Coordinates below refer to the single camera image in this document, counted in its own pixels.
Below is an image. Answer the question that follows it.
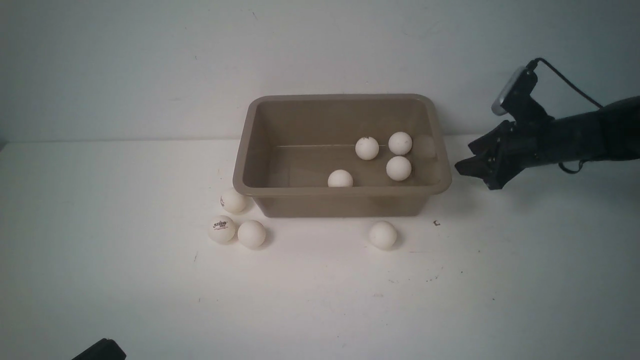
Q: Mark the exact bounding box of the white ball with logo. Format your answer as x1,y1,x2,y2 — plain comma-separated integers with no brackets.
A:
207,215,238,244
387,131,413,157

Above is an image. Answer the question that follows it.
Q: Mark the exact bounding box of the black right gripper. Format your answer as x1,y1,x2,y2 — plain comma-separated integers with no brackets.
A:
454,119,555,191

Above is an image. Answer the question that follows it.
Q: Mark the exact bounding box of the black cable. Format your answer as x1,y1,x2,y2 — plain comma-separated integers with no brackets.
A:
527,57,606,175

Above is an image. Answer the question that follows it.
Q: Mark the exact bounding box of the plain white ball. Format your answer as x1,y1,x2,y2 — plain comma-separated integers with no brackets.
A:
237,219,266,249
385,155,412,182

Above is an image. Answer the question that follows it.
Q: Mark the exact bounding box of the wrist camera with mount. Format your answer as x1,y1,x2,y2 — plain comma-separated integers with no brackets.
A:
491,64,554,127

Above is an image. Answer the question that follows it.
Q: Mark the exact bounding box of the black object bottom left corner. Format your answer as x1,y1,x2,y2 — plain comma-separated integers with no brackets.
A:
72,338,127,360

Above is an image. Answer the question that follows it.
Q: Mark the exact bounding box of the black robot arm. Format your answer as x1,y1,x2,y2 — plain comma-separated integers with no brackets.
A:
455,96,640,191

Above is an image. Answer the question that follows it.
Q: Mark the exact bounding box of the taupe plastic bin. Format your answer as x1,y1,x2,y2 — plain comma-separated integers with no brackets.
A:
232,93,452,218

